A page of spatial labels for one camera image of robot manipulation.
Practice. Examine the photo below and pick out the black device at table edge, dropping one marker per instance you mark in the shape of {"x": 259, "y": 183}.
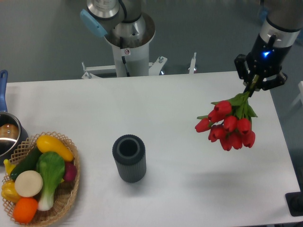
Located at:
{"x": 295, "y": 203}

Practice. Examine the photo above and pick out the blue handled saucepan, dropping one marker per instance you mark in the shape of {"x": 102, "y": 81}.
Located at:
{"x": 12, "y": 132}

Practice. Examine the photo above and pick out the beige round bun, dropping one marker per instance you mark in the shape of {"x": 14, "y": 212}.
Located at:
{"x": 28, "y": 183}

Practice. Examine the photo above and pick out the yellow bell pepper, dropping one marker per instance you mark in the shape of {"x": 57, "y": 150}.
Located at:
{"x": 9, "y": 192}

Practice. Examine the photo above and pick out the white chair part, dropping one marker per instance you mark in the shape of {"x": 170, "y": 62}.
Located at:
{"x": 296, "y": 104}

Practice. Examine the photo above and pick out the woven wicker basket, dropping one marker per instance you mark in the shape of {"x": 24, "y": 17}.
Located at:
{"x": 65, "y": 194}

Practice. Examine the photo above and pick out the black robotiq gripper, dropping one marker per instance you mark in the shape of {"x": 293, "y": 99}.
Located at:
{"x": 264, "y": 60}

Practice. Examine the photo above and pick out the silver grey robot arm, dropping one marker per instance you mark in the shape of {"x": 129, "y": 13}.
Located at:
{"x": 284, "y": 23}

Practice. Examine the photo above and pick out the red radish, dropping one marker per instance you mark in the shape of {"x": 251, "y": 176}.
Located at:
{"x": 70, "y": 172}

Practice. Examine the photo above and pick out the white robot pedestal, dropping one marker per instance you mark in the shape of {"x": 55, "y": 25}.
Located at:
{"x": 128, "y": 30}

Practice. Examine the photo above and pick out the green bok choy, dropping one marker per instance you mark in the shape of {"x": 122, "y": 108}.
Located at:
{"x": 51, "y": 167}

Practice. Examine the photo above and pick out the dark grey ribbed vase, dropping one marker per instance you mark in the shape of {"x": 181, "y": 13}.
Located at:
{"x": 129, "y": 154}

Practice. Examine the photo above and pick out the yellow banana tip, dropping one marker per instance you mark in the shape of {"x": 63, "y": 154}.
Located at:
{"x": 8, "y": 166}

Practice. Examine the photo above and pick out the yellow squash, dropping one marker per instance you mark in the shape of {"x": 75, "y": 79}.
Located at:
{"x": 47, "y": 143}

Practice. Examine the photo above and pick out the blue plastic bag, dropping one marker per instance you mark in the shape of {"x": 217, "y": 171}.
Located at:
{"x": 262, "y": 12}

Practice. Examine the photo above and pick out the green cucumber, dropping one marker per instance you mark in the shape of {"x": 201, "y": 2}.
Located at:
{"x": 26, "y": 164}

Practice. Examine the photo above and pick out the red tulip bouquet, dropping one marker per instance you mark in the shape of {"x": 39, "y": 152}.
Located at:
{"x": 230, "y": 121}

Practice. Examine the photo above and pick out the orange fruit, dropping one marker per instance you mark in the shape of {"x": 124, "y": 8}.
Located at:
{"x": 25, "y": 210}

